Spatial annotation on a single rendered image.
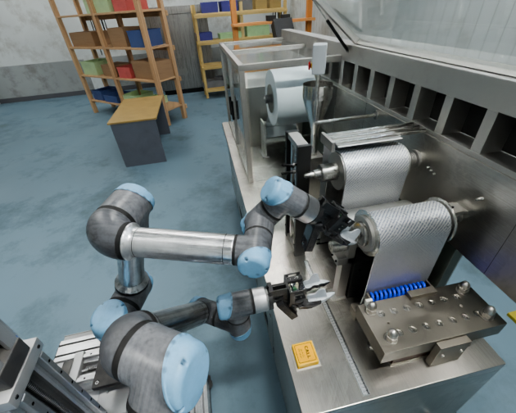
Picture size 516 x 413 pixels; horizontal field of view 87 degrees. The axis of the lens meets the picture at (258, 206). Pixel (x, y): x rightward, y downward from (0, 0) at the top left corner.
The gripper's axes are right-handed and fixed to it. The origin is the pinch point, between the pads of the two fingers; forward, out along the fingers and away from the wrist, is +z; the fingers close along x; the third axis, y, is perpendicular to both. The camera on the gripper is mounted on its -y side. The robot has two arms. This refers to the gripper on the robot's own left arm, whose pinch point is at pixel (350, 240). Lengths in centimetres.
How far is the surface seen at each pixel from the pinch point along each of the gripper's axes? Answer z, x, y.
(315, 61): -23, 52, 36
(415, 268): 24.4, -6.3, 4.9
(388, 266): 13.8, -6.3, 0.9
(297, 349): 3.6, -14.5, -36.8
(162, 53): -79, 754, -99
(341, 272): 11.0, 1.8, -13.1
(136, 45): -117, 527, -79
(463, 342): 32.0, -27.9, 0.0
